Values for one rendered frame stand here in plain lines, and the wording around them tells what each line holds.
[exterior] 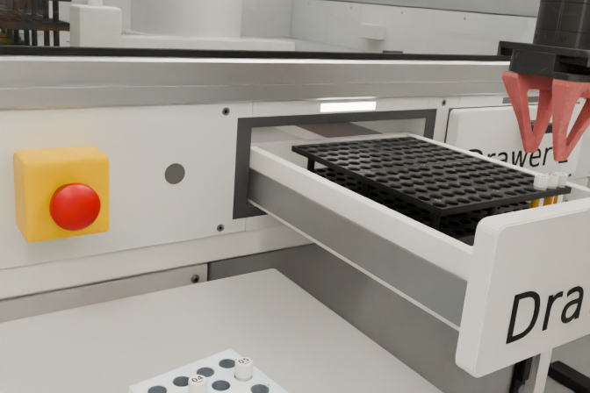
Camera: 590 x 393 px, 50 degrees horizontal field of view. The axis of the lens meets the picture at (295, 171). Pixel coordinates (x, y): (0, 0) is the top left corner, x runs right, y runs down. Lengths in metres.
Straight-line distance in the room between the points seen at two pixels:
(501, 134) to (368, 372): 0.47
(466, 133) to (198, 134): 0.38
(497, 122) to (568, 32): 0.34
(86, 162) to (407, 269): 0.28
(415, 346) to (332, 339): 0.42
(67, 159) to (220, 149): 0.17
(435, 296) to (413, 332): 0.50
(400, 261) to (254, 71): 0.27
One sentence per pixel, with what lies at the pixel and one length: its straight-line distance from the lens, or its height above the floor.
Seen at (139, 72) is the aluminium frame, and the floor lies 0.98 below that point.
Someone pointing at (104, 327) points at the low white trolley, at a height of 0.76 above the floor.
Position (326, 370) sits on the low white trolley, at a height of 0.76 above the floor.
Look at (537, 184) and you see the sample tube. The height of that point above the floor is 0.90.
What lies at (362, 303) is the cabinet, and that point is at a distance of 0.88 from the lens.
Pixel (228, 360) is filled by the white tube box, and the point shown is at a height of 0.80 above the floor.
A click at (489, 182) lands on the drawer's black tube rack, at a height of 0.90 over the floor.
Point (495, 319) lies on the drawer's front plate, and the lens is 0.45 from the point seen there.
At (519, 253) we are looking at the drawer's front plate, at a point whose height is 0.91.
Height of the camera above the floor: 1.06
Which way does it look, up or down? 16 degrees down
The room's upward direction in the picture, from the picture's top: 4 degrees clockwise
